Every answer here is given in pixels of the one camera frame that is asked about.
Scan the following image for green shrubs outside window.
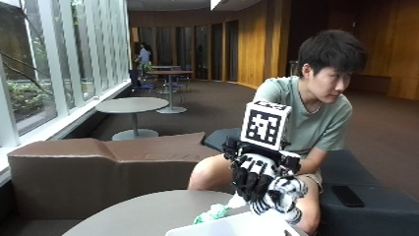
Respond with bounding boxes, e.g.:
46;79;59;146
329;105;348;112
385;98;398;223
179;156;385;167
6;80;56;123

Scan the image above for blue chair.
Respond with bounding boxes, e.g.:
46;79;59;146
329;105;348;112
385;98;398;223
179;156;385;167
128;69;157;96
165;64;195;95

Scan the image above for black phone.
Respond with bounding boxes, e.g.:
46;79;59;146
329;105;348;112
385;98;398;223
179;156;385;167
330;185;368;208

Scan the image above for round grey pedestal table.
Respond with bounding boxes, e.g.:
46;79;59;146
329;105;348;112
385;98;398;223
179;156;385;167
95;96;171;142

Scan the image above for white black striped tiger toy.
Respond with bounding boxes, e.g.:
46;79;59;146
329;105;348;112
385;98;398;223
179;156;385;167
250;174;309;226

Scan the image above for the person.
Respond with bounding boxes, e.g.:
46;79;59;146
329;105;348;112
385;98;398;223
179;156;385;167
188;29;370;236

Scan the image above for white window frame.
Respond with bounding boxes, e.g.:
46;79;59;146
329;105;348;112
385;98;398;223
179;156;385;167
0;0;133;149

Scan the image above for green and white soft toy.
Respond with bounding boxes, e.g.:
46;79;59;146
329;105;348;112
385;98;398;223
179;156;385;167
193;203;232;226

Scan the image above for round brown pedestal table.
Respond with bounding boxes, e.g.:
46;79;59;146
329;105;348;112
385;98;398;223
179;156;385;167
145;69;196;115

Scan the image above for dark grey sofa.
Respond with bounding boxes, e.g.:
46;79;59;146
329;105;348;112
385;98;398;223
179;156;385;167
203;127;419;236

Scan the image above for brown leather bench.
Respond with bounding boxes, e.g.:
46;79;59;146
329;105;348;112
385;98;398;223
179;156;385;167
7;131;221;220

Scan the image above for white box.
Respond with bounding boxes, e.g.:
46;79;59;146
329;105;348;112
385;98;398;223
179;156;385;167
164;209;304;236

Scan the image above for white cube with black markers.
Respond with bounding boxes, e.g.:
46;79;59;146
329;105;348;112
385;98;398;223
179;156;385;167
239;99;294;152

